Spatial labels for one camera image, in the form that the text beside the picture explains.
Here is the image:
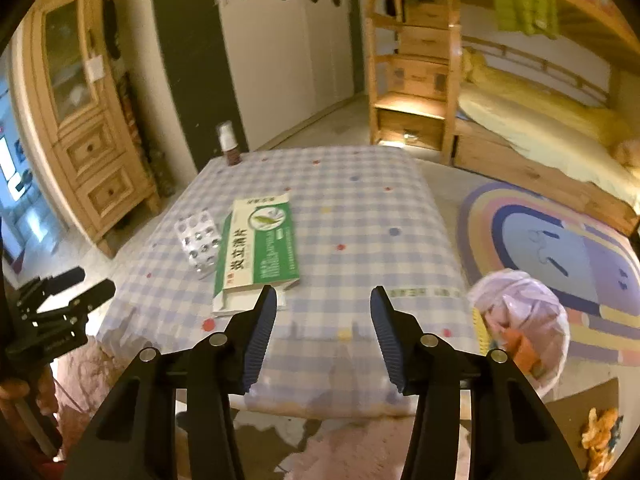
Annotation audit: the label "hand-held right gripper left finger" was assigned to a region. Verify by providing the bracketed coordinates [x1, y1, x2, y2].
[62, 285, 278, 480]

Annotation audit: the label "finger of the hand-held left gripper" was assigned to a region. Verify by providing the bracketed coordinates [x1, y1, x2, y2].
[17, 267, 86, 306]
[37, 280, 117, 328]

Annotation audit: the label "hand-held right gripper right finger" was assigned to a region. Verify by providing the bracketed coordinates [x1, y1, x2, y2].
[370, 285, 583, 480]

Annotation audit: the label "green and white medicine box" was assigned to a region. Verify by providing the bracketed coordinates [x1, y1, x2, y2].
[211, 192, 301, 317]

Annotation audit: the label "waste bin with plastic liner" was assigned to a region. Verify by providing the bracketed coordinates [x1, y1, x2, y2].
[467, 270, 572, 393]

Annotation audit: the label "person's left hand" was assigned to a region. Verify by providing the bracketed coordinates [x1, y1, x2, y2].
[0, 367, 58, 418]

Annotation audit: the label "yellow knitted cloth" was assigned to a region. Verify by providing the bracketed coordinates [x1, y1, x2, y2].
[472, 310, 495, 357]

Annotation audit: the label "silver blister pack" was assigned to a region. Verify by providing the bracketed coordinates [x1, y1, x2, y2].
[174, 210, 222, 280]

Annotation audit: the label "bright glass window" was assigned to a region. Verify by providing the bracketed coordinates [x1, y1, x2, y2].
[0, 55, 66, 281]

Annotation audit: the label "checked blanket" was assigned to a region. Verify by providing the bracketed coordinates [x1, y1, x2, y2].
[95, 146, 476, 418]

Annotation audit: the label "pink fluffy rug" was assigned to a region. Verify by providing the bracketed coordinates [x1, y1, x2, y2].
[50, 335, 416, 480]

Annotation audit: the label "wooden cabinet with drawers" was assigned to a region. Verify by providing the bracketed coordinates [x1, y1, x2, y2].
[10, 0, 161, 258]

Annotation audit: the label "colourful rainbow rug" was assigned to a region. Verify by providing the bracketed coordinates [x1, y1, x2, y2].
[457, 180, 640, 368]

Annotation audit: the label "white and brown spray bottle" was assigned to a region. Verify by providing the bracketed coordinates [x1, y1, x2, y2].
[216, 121, 242, 167]

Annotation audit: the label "brown cardboard sheet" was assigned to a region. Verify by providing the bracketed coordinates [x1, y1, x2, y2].
[542, 377, 621, 471]

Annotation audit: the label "wooden bunk bed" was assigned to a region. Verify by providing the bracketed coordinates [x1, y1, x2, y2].
[442, 0, 640, 233]

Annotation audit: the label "orange plush toy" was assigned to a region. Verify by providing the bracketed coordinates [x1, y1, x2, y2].
[580, 407, 621, 478]

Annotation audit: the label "wooden stair drawers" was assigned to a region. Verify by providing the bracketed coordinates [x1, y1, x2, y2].
[365, 0, 463, 153]

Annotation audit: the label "yellow bedding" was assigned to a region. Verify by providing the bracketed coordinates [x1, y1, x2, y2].
[457, 47, 640, 211]

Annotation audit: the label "white wardrobe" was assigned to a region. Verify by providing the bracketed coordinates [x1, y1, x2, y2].
[150, 0, 368, 153]

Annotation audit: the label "dark wardrobe door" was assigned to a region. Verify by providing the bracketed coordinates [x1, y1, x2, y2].
[150, 0, 248, 153]

